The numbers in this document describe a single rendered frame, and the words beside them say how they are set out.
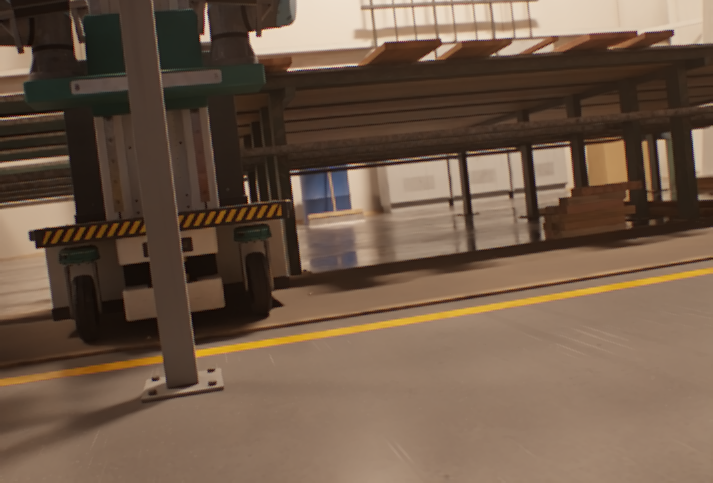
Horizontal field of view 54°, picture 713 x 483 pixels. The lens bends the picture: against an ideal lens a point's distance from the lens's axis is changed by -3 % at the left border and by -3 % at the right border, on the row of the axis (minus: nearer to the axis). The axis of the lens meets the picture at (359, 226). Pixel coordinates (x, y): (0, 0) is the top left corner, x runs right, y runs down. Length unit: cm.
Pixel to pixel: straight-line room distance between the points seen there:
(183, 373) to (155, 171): 38
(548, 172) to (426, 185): 167
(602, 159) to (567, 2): 236
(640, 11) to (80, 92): 986
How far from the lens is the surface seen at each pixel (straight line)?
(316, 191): 807
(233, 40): 213
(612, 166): 973
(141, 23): 140
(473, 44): 293
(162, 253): 136
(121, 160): 225
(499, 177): 915
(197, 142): 226
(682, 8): 1133
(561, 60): 331
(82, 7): 179
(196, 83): 208
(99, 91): 208
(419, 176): 877
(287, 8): 211
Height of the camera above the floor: 34
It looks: 3 degrees down
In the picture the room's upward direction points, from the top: 7 degrees counter-clockwise
